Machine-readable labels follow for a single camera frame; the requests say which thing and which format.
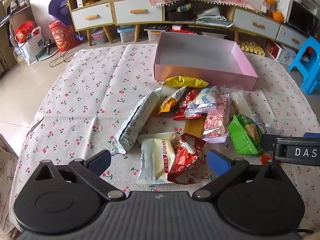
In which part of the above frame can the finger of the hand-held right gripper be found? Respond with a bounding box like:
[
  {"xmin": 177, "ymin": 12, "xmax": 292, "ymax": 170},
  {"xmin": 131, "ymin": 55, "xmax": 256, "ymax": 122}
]
[{"xmin": 260, "ymin": 133, "xmax": 288, "ymax": 151}]

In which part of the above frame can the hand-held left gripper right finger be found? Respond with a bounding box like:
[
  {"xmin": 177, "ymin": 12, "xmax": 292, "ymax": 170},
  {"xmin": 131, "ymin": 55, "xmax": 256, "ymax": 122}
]
[{"xmin": 193, "ymin": 149, "xmax": 288, "ymax": 201}]

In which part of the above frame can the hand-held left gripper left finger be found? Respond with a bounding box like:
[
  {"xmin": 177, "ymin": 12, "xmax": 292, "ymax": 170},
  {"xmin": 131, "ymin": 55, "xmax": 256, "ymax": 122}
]
[{"xmin": 32, "ymin": 149, "xmax": 126, "ymax": 202}]

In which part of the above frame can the green snack packet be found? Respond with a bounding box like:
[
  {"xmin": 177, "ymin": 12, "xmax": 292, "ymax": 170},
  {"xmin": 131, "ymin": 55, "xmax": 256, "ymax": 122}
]
[{"xmin": 228, "ymin": 114, "xmax": 264, "ymax": 157}]

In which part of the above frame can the pink cardboard box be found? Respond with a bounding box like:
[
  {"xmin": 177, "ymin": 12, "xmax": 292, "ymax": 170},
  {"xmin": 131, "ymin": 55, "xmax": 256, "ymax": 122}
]
[{"xmin": 153, "ymin": 31, "xmax": 259, "ymax": 91}]

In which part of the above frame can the red white crinkled snack packet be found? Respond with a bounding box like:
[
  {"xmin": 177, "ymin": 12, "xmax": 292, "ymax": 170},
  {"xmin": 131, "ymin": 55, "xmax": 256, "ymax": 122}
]
[{"xmin": 167, "ymin": 133, "xmax": 208, "ymax": 185}]

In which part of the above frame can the clear long snack packet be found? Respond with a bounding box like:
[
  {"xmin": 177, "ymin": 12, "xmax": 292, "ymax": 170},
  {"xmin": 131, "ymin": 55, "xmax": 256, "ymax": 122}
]
[{"xmin": 221, "ymin": 85, "xmax": 282, "ymax": 136}]

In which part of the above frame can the flat golden snack packet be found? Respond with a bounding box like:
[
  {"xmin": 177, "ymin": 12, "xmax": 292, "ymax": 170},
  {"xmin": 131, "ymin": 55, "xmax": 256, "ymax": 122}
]
[{"xmin": 183, "ymin": 114, "xmax": 208, "ymax": 141}]

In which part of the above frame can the pink speckled snack packet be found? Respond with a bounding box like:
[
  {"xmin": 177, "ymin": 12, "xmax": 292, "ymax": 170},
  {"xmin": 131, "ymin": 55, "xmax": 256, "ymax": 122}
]
[{"xmin": 201, "ymin": 93, "xmax": 231, "ymax": 143}]

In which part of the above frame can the long white grey snack packet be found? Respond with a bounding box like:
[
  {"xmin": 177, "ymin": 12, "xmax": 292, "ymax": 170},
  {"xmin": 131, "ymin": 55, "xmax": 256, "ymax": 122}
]
[{"xmin": 111, "ymin": 87, "xmax": 164, "ymax": 155}]

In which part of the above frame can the cream white snack packet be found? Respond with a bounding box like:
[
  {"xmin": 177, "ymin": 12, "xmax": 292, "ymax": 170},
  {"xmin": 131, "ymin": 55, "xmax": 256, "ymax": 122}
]
[{"xmin": 136, "ymin": 133, "xmax": 177, "ymax": 185}]

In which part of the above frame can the white blue snack packet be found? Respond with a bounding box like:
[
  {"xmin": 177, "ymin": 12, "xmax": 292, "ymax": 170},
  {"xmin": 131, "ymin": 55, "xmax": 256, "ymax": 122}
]
[{"xmin": 185, "ymin": 86, "xmax": 221, "ymax": 118}]

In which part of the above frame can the dark red snack packet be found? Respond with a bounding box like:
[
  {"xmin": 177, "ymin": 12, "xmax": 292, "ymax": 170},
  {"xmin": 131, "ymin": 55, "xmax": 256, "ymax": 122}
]
[{"xmin": 173, "ymin": 88, "xmax": 203, "ymax": 120}]

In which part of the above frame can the small orange yellow snack packet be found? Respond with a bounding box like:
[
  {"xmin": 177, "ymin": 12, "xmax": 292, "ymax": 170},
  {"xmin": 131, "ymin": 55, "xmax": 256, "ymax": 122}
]
[{"xmin": 158, "ymin": 86, "xmax": 188, "ymax": 113}]

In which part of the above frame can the white printed carton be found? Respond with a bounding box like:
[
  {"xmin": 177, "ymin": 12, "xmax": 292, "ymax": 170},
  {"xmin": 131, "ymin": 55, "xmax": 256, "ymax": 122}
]
[{"xmin": 276, "ymin": 44, "xmax": 298, "ymax": 66}]

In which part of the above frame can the blue plastic stool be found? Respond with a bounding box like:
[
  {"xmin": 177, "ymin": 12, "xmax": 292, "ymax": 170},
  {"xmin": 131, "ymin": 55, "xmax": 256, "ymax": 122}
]
[{"xmin": 288, "ymin": 36, "xmax": 320, "ymax": 95}]

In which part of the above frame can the branch print cloth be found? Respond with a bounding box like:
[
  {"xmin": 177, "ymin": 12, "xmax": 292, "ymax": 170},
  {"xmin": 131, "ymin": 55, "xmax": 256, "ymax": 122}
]
[{"xmin": 0, "ymin": 133, "xmax": 19, "ymax": 232}]

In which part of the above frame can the yellow egg tray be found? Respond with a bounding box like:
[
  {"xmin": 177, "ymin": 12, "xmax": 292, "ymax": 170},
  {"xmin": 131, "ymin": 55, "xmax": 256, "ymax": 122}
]
[{"xmin": 238, "ymin": 39, "xmax": 267, "ymax": 56}]

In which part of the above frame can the low wooden media cabinet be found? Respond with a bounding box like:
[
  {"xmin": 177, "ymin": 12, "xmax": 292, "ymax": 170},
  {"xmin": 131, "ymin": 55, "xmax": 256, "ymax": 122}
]
[{"xmin": 164, "ymin": 0, "xmax": 310, "ymax": 58}]

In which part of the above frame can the clear plastic storage box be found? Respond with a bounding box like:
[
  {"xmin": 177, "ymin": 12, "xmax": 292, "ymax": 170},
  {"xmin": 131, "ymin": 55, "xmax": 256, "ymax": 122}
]
[
  {"xmin": 117, "ymin": 26, "xmax": 136, "ymax": 43},
  {"xmin": 144, "ymin": 28, "xmax": 161, "ymax": 42},
  {"xmin": 91, "ymin": 29, "xmax": 106, "ymax": 45}
]

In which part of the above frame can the white microwave oven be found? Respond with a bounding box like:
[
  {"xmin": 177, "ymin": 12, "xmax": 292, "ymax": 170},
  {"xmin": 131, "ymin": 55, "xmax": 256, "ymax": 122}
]
[{"xmin": 286, "ymin": 0, "xmax": 319, "ymax": 37}]

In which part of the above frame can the red round bag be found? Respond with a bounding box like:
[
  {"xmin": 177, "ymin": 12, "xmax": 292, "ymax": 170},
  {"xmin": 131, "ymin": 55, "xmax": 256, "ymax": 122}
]
[{"xmin": 48, "ymin": 20, "xmax": 79, "ymax": 53}]

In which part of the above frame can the white shopping bag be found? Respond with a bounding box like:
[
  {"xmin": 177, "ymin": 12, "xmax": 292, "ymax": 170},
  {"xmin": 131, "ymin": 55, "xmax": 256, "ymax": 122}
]
[{"xmin": 14, "ymin": 26, "xmax": 45, "ymax": 66}]

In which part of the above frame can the red gift bag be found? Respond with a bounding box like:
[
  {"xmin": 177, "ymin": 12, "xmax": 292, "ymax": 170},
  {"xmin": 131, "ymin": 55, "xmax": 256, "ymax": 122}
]
[{"xmin": 15, "ymin": 21, "xmax": 38, "ymax": 43}]

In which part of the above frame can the black box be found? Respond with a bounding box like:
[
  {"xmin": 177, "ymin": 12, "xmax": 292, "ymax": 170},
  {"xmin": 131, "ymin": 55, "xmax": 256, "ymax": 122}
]
[{"xmin": 165, "ymin": 1, "xmax": 195, "ymax": 22}]

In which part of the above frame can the wooden bookshelf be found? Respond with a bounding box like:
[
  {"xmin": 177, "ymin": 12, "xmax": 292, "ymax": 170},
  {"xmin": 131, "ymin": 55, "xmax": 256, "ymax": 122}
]
[{"xmin": 0, "ymin": 0, "xmax": 32, "ymax": 73}]

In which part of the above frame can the grey drawer with orange handle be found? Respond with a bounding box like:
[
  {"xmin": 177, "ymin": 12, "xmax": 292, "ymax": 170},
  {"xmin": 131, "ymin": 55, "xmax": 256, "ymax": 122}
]
[
  {"xmin": 276, "ymin": 25, "xmax": 308, "ymax": 50},
  {"xmin": 232, "ymin": 7, "xmax": 281, "ymax": 39}
]

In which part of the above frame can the black floor cable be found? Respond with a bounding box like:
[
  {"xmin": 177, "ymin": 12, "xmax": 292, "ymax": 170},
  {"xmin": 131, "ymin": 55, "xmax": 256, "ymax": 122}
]
[{"xmin": 49, "ymin": 52, "xmax": 73, "ymax": 68}]

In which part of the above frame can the white drawer with orange handle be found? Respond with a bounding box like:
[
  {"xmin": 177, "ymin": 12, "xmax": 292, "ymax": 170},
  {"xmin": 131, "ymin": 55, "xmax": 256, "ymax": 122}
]
[
  {"xmin": 113, "ymin": 0, "xmax": 163, "ymax": 26},
  {"xmin": 71, "ymin": 2, "xmax": 114, "ymax": 31}
]

